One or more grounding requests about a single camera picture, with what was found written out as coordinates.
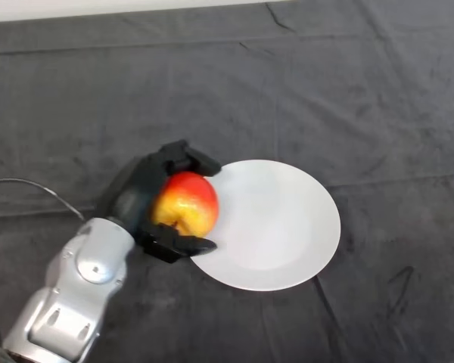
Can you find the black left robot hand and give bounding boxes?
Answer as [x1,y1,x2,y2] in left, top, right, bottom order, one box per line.
[97,139,222,265]

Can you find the red yellow apple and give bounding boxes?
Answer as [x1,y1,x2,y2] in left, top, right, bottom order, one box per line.
[151,170,220,238]

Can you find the white round plate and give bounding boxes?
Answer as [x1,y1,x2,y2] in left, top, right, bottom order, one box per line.
[189,159,342,292]

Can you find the black cloth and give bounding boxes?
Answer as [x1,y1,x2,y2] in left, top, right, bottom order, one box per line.
[0,0,454,363]

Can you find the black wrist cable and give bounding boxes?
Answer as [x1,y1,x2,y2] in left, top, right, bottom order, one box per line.
[0,178,87,222]

